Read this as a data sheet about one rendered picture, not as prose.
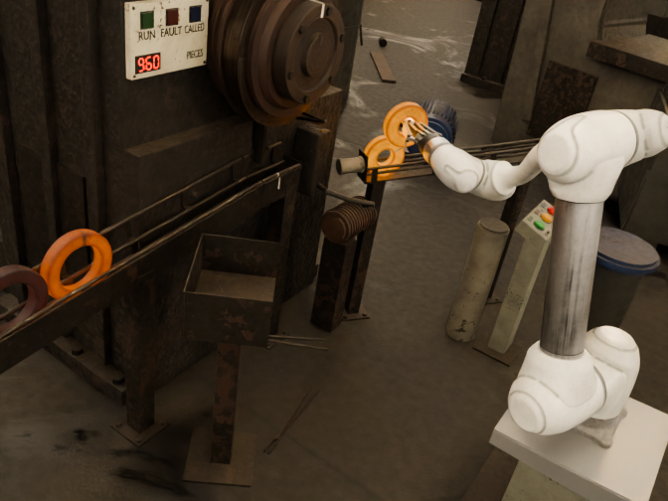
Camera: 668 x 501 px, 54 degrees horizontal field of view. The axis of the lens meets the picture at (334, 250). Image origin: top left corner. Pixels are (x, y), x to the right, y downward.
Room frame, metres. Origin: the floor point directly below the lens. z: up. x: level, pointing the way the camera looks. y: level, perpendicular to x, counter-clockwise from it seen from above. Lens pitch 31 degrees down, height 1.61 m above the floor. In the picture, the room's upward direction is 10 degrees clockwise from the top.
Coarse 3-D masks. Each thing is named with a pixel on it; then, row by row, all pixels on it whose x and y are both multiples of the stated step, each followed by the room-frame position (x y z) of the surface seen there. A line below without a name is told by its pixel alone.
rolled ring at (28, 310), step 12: (12, 264) 1.14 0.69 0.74; (0, 276) 1.08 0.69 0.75; (12, 276) 1.10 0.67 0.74; (24, 276) 1.13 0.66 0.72; (36, 276) 1.15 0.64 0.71; (0, 288) 1.08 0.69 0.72; (36, 288) 1.15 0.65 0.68; (36, 300) 1.15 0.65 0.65; (24, 312) 1.14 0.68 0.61; (12, 324) 1.11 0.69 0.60
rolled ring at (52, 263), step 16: (64, 240) 1.23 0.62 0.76; (80, 240) 1.25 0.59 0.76; (96, 240) 1.29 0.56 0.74; (48, 256) 1.20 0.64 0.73; (64, 256) 1.21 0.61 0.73; (96, 256) 1.31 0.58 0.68; (48, 272) 1.18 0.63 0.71; (96, 272) 1.29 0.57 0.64; (48, 288) 1.18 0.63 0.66; (64, 288) 1.21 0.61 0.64
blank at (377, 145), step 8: (384, 136) 2.18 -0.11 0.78; (368, 144) 2.17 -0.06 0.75; (376, 144) 2.15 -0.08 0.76; (384, 144) 2.17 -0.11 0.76; (392, 144) 2.18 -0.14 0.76; (368, 152) 2.14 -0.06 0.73; (376, 152) 2.16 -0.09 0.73; (392, 152) 2.19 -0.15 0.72; (400, 152) 2.20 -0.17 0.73; (368, 160) 2.15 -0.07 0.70; (376, 160) 2.16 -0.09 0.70; (392, 160) 2.19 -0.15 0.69; (400, 160) 2.20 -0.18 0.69; (392, 168) 2.19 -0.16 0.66; (384, 176) 2.18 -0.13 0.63
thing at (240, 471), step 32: (224, 256) 1.44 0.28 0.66; (256, 256) 1.45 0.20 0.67; (192, 288) 1.29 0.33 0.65; (224, 288) 1.37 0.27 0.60; (256, 288) 1.39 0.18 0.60; (192, 320) 1.18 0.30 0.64; (224, 320) 1.18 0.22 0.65; (256, 320) 1.19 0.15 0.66; (224, 352) 1.31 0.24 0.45; (224, 384) 1.31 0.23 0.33; (224, 416) 1.31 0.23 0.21; (192, 448) 1.34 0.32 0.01; (224, 448) 1.31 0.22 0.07; (192, 480) 1.23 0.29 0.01; (224, 480) 1.25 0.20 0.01
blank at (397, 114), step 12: (396, 108) 2.07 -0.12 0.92; (408, 108) 2.07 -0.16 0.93; (420, 108) 2.09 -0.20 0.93; (384, 120) 2.07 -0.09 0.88; (396, 120) 2.06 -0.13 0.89; (420, 120) 2.10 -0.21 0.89; (384, 132) 2.07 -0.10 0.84; (396, 132) 2.06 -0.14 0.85; (396, 144) 2.07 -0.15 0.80; (408, 144) 2.09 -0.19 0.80
